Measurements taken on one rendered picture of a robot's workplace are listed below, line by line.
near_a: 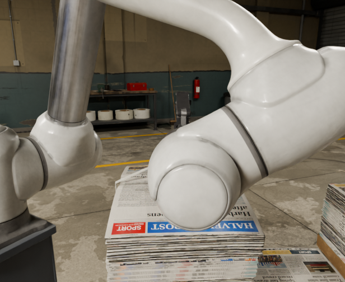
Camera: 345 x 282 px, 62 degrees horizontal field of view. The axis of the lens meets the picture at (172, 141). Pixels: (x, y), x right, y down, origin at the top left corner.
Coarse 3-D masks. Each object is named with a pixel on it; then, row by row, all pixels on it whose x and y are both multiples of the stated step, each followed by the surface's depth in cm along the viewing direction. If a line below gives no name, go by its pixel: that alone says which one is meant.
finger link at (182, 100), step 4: (176, 92) 59; (188, 92) 60; (176, 96) 58; (180, 96) 58; (184, 96) 58; (188, 96) 58; (176, 100) 57; (180, 100) 56; (184, 100) 57; (188, 100) 57; (176, 104) 57; (180, 104) 55; (184, 104) 55; (188, 104) 55; (180, 108) 54; (184, 108) 54; (188, 108) 54; (176, 112) 52; (180, 112) 52; (188, 112) 52; (188, 116) 53
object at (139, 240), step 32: (128, 192) 63; (128, 224) 52; (160, 224) 53; (224, 224) 53; (256, 224) 53; (128, 256) 51; (160, 256) 52; (192, 256) 52; (224, 256) 53; (256, 256) 53
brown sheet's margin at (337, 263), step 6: (318, 234) 94; (318, 240) 95; (318, 246) 95; (324, 246) 91; (324, 252) 91; (330, 252) 87; (330, 258) 87; (336, 258) 84; (336, 264) 84; (342, 264) 81; (342, 270) 81
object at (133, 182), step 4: (124, 180) 70; (128, 180) 70; (132, 180) 70; (136, 180) 70; (140, 180) 70; (144, 180) 70; (120, 184) 69; (124, 184) 69; (128, 184) 68; (132, 184) 68; (136, 184) 68; (140, 184) 68; (144, 184) 68; (120, 188) 65; (124, 188) 65; (128, 188) 65; (132, 188) 65; (136, 188) 66; (140, 188) 66; (144, 188) 66; (148, 188) 66
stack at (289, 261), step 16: (272, 256) 91; (288, 256) 91; (304, 256) 91; (320, 256) 91; (256, 272) 84; (272, 272) 84; (288, 272) 84; (304, 272) 84; (320, 272) 84; (336, 272) 84
